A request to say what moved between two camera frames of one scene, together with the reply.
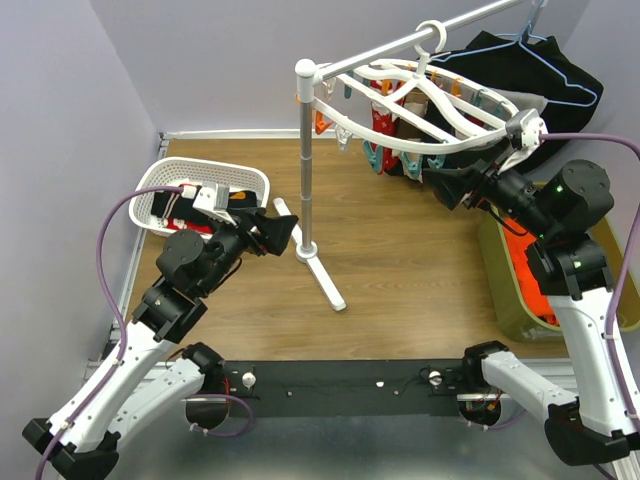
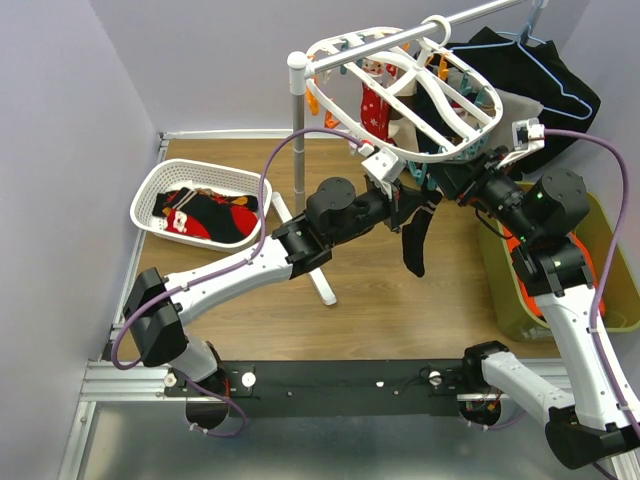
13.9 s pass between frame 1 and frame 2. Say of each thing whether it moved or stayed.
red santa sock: moved
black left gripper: moved
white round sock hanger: moved
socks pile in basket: stayed
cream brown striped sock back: moved
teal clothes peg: moved
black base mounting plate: stayed
